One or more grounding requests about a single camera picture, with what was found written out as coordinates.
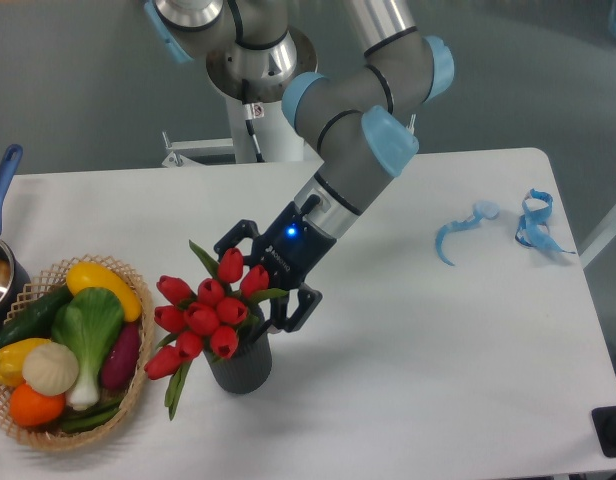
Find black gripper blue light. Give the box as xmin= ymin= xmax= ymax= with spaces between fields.
xmin=214 ymin=201 xmax=336 ymax=342

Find red tulip bouquet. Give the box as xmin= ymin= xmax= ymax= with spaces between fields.
xmin=144 ymin=242 xmax=275 ymax=419

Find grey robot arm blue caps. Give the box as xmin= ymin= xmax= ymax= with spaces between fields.
xmin=144 ymin=1 xmax=454 ymax=332

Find dark grey ribbed vase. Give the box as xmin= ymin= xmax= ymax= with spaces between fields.
xmin=204 ymin=306 xmax=272 ymax=395

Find purple sweet potato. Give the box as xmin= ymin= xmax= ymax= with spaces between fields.
xmin=100 ymin=323 xmax=141 ymax=390

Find yellow squash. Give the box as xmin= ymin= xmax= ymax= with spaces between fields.
xmin=66 ymin=261 xmax=142 ymax=322

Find green bok choy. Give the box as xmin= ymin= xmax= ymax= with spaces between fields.
xmin=51 ymin=287 xmax=124 ymax=411

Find woven wicker basket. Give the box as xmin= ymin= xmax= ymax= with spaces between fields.
xmin=0 ymin=254 xmax=155 ymax=452

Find blue ribbon strip left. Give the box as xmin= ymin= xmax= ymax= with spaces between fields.
xmin=434 ymin=200 xmax=500 ymax=266

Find blue ribbon strip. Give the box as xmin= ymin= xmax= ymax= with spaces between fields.
xmin=514 ymin=189 xmax=575 ymax=254
xmin=434 ymin=200 xmax=500 ymax=266

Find green bean pods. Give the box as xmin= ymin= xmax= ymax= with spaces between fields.
xmin=59 ymin=397 xmax=122 ymax=434

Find dark green cucumber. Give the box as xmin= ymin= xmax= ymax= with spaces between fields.
xmin=0 ymin=285 xmax=73 ymax=349

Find cream steamed bun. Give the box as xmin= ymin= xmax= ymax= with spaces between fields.
xmin=22 ymin=342 xmax=79 ymax=396

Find blue ribbon strip right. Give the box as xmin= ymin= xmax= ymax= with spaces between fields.
xmin=514 ymin=189 xmax=575 ymax=254

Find yellow bell pepper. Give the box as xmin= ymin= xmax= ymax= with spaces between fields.
xmin=0 ymin=338 xmax=51 ymax=388

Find orange fruit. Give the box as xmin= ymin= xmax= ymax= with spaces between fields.
xmin=9 ymin=383 xmax=66 ymax=427

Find black device at edge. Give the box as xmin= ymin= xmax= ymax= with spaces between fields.
xmin=591 ymin=406 xmax=616 ymax=458

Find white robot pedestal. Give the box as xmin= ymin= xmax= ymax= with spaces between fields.
xmin=225 ymin=96 xmax=319 ymax=164

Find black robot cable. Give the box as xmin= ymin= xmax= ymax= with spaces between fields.
xmin=240 ymin=78 xmax=266 ymax=164

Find blue handled saucepan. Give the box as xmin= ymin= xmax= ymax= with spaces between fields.
xmin=0 ymin=144 xmax=30 ymax=331

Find white frame at right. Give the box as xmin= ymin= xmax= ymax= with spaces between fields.
xmin=579 ymin=204 xmax=616 ymax=269

